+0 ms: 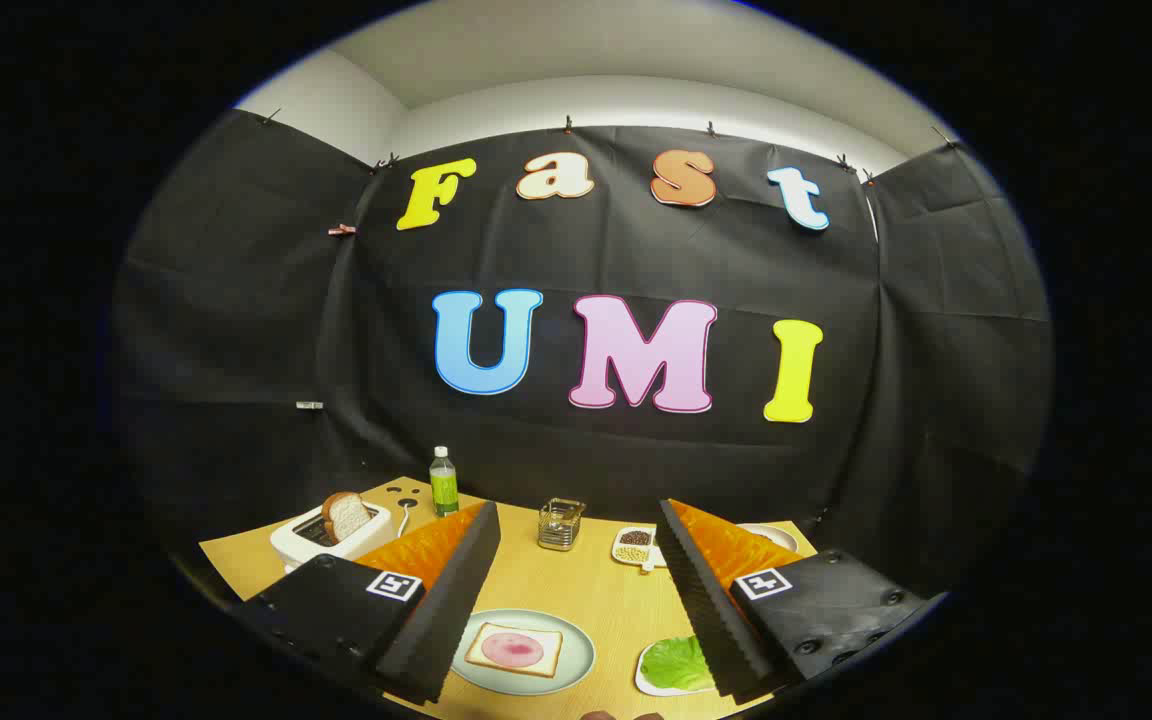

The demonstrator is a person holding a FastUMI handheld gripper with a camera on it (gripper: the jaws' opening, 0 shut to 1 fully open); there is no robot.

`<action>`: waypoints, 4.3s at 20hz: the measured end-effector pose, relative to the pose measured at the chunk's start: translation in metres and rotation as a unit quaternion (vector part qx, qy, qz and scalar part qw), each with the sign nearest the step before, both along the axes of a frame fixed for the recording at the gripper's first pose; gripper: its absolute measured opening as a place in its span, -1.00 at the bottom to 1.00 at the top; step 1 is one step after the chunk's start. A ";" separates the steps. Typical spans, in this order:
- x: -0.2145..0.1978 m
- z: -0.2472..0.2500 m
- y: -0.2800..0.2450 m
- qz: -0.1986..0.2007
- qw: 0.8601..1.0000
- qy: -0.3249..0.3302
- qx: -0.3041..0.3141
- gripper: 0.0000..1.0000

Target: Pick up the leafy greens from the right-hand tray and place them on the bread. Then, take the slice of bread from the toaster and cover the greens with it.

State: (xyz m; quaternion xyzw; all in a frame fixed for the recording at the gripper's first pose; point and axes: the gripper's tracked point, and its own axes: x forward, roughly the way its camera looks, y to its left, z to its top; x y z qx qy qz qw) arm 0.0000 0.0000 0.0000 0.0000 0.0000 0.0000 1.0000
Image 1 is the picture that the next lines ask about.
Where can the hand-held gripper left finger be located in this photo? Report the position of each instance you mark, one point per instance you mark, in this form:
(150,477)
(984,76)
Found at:
(456,600)

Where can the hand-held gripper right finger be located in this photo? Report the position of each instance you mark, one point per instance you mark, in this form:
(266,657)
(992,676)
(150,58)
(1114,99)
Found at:
(711,610)

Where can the green lettuce leaf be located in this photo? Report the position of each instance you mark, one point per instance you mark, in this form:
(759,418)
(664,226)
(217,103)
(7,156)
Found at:
(676,662)

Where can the toasted bread slice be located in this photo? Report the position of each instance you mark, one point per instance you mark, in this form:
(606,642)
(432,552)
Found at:
(346,518)

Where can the white bread slice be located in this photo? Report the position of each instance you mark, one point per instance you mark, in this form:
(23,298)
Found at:
(481,650)

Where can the pink ham slice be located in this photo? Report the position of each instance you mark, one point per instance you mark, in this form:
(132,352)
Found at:
(513,649)

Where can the white divided bean dish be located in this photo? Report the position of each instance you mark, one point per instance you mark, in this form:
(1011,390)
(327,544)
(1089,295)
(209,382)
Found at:
(633,552)

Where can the round white plate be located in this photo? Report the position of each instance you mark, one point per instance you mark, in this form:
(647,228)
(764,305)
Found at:
(776,537)

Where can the square white plate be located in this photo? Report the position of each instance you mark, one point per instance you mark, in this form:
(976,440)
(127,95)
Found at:
(642,682)

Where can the green label water bottle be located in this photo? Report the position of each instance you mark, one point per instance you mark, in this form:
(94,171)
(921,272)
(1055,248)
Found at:
(444,490)

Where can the pale green round plate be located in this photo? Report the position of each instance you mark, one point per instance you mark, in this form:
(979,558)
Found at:
(576,660)

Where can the white toaster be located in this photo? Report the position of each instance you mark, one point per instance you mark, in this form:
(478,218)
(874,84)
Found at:
(288,550)

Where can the black backdrop cloth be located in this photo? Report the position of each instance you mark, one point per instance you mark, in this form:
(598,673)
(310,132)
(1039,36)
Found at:
(236,300)

